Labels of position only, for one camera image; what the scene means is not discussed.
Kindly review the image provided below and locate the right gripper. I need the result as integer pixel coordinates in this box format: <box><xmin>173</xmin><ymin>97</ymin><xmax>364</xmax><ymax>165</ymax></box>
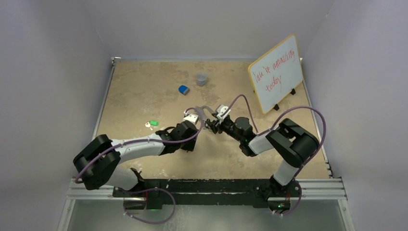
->
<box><xmin>205</xmin><ymin>116</ymin><xmax>243</xmax><ymax>142</ymax></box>

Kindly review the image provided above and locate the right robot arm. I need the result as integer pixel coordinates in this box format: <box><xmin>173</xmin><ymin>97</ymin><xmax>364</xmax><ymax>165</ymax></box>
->
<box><xmin>205</xmin><ymin>116</ymin><xmax>320</xmax><ymax>196</ymax></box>

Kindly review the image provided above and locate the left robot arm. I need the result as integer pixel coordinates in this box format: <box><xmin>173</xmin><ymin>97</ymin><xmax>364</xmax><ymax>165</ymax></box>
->
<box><xmin>73</xmin><ymin>121</ymin><xmax>199</xmax><ymax>197</ymax></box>

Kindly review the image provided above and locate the green tag key on table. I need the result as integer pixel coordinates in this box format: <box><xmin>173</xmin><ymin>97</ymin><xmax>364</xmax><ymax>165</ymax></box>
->
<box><xmin>145</xmin><ymin>120</ymin><xmax>159</xmax><ymax>130</ymax></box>

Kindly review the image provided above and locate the blue eraser block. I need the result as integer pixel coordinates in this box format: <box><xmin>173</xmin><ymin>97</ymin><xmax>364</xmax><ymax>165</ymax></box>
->
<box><xmin>178</xmin><ymin>85</ymin><xmax>190</xmax><ymax>95</ymax></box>

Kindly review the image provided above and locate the small grey cup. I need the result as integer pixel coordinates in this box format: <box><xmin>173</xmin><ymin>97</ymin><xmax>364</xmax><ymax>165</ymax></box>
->
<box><xmin>196</xmin><ymin>73</ymin><xmax>208</xmax><ymax>87</ymax></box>

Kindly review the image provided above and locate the small whiteboard with red writing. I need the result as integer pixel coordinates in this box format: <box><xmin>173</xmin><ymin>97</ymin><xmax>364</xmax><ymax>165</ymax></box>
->
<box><xmin>248</xmin><ymin>34</ymin><xmax>304</xmax><ymax>114</ymax></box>

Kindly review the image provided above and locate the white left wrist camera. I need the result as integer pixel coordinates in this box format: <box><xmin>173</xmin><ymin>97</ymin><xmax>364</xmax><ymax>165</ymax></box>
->
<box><xmin>182</xmin><ymin>114</ymin><xmax>199</xmax><ymax>125</ymax></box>

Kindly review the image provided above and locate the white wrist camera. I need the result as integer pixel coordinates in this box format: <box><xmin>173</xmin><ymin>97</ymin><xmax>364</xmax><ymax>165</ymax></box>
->
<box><xmin>216</xmin><ymin>104</ymin><xmax>231</xmax><ymax>122</ymax></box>
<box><xmin>182</xmin><ymin>114</ymin><xmax>199</xmax><ymax>125</ymax></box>

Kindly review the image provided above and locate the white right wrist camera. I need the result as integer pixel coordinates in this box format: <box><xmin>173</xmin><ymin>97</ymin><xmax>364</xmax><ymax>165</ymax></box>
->
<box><xmin>216</xmin><ymin>104</ymin><xmax>231</xmax><ymax>122</ymax></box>

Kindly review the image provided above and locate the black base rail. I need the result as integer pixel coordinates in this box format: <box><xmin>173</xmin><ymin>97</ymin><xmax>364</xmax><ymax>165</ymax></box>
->
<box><xmin>113</xmin><ymin>179</ymin><xmax>301</xmax><ymax>211</ymax></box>

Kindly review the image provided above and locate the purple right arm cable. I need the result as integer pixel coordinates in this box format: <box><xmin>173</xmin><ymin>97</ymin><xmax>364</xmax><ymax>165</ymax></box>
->
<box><xmin>223</xmin><ymin>94</ymin><xmax>327</xmax><ymax>218</ymax></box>

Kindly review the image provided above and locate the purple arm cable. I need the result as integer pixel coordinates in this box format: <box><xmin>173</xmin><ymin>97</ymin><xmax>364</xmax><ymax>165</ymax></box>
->
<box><xmin>74</xmin><ymin>107</ymin><xmax>204</xmax><ymax>224</ymax></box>
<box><xmin>223</xmin><ymin>94</ymin><xmax>327</xmax><ymax>218</ymax></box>

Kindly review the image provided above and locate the aluminium frame rail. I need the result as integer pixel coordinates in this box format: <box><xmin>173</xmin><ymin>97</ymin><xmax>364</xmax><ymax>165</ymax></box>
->
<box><xmin>67</xmin><ymin>179</ymin><xmax>346</xmax><ymax>201</ymax></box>

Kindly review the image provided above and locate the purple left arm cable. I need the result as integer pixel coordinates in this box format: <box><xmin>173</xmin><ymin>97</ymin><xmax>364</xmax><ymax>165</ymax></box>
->
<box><xmin>74</xmin><ymin>107</ymin><xmax>204</xmax><ymax>224</ymax></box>

